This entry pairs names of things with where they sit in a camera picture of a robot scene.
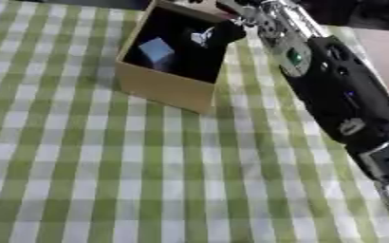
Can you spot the tan cardboard box black inside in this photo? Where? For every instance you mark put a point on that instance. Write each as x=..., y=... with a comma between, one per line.
x=164, y=88

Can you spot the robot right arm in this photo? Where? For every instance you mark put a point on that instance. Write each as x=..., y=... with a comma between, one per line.
x=341, y=91

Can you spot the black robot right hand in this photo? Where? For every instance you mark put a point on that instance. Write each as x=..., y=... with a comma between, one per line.
x=228, y=33

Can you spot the blue cube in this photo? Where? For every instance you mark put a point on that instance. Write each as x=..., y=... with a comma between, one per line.
x=157, y=50

